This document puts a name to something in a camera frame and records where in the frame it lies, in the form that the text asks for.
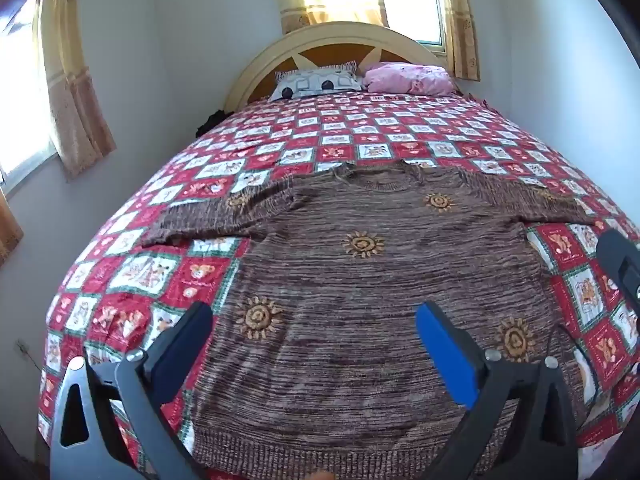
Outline window behind headboard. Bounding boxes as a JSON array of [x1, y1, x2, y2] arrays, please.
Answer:
[[375, 0, 448, 52]]

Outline red white checked printed bedspread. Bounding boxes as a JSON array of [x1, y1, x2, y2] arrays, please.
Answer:
[[37, 91, 640, 467]]

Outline side window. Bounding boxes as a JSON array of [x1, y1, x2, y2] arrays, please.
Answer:
[[0, 0, 57, 196]]

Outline brown knitted sweater sun motifs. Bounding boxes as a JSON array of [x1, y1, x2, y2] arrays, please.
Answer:
[[141, 162, 601, 480]]

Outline cream arched wooden headboard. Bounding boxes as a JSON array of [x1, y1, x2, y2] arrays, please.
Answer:
[[225, 21, 463, 113]]

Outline dark cloth beside bed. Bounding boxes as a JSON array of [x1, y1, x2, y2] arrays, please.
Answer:
[[195, 109, 234, 138]]

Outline grey white patterned pillow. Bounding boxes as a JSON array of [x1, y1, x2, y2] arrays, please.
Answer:
[[270, 61, 364, 101]]

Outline pink pillow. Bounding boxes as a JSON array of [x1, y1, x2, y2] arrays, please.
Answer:
[[361, 62, 456, 95]]

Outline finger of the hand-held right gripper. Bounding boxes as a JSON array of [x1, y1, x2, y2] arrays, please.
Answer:
[[596, 229, 640, 311]]

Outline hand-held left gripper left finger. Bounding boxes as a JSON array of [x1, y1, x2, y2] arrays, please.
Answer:
[[49, 301, 216, 480]]

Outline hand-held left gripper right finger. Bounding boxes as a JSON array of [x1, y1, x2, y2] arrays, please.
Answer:
[[416, 301, 581, 480]]

